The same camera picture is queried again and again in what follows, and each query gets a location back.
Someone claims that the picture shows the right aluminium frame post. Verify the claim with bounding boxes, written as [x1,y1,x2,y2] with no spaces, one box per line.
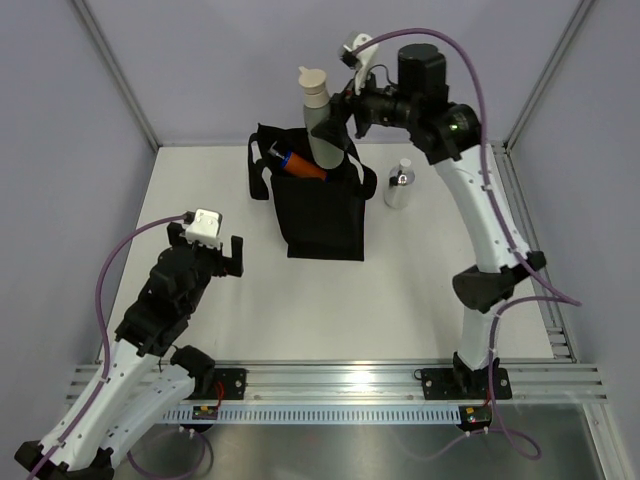
[502,0,601,150]

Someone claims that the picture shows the black canvas tote bag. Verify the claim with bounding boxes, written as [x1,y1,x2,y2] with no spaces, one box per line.
[247,124,377,261]

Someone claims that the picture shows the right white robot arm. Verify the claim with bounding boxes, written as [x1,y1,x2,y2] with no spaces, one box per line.
[312,34,546,400]

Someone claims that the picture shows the left aluminium frame post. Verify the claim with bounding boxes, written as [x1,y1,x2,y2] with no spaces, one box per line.
[68,0,162,153]

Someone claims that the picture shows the aluminium frame post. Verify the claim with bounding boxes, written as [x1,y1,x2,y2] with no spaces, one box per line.
[68,0,162,153]
[502,0,601,150]

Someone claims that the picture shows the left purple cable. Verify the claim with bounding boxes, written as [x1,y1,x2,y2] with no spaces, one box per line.
[29,212,189,479]

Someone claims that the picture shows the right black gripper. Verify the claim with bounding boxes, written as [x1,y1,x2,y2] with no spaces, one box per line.
[312,61,420,151]

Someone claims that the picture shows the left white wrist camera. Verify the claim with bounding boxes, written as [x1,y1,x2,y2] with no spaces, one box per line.
[184,208,223,249]

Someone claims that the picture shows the silver metal bottle white cap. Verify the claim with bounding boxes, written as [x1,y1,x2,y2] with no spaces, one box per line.
[383,158,416,210]

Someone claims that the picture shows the aluminium mounting rail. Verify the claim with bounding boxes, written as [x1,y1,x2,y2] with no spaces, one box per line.
[216,361,608,404]

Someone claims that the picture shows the orange bottle blue cap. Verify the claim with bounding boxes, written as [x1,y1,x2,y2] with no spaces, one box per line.
[269,142,328,182]

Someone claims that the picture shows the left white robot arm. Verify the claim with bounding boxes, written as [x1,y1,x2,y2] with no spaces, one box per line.
[15,209,244,479]

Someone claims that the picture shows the grey-green pump bottle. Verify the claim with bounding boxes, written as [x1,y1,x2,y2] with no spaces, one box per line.
[298,66,344,170]

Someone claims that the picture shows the white slotted cable duct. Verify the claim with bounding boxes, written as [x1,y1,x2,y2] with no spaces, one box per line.
[159,405,461,425]

